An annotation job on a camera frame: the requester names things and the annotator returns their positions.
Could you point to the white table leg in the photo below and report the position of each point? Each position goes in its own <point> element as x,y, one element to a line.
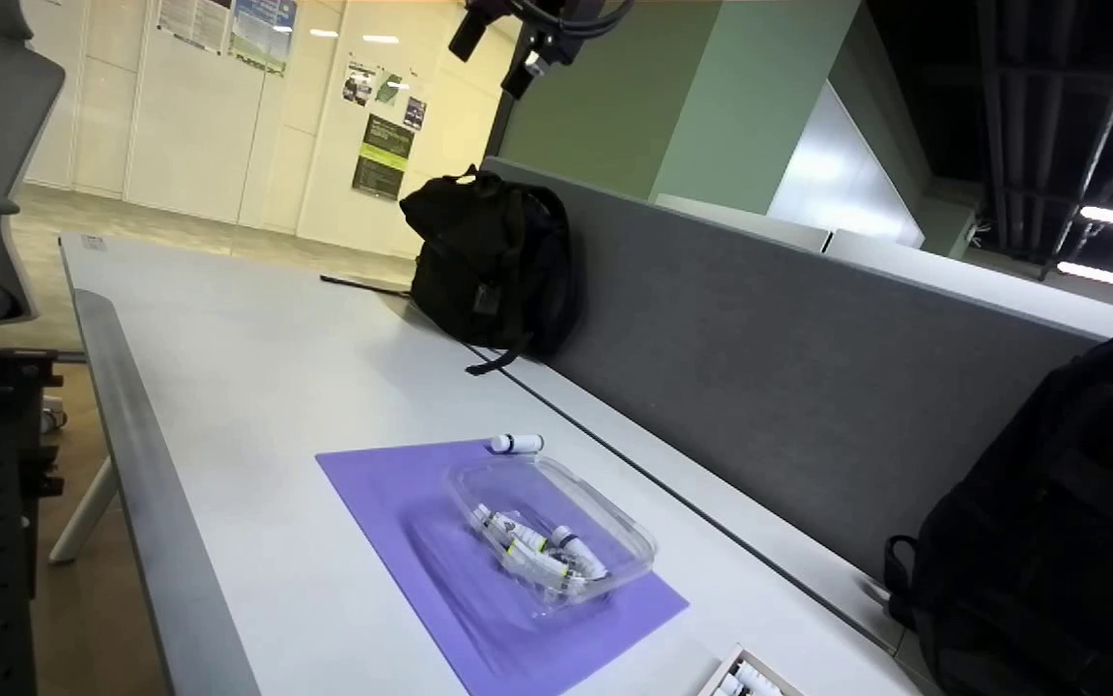
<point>83,514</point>

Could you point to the blue wall poster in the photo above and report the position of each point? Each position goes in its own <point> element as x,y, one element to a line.
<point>265,33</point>

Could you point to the small wall photo sheet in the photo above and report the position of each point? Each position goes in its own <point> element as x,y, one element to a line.
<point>358,86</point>
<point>387,92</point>
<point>415,114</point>

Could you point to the purple mat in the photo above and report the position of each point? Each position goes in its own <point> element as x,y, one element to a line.
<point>387,505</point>

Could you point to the white tube black cap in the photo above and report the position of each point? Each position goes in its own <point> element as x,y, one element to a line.
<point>544,567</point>
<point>761,683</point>
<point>732,686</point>
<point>577,551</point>
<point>517,443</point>
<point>505,525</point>

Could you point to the black backpack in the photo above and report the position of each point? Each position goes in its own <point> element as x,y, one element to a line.
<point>1062,545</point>

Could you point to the green pillar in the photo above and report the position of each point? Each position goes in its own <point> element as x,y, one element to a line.
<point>657,92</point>

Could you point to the white wall poster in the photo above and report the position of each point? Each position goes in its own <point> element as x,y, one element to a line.
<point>196,24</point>

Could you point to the green black wall poster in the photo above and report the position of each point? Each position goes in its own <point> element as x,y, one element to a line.
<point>385,155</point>

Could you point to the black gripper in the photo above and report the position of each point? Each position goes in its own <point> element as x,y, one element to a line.
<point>553,39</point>

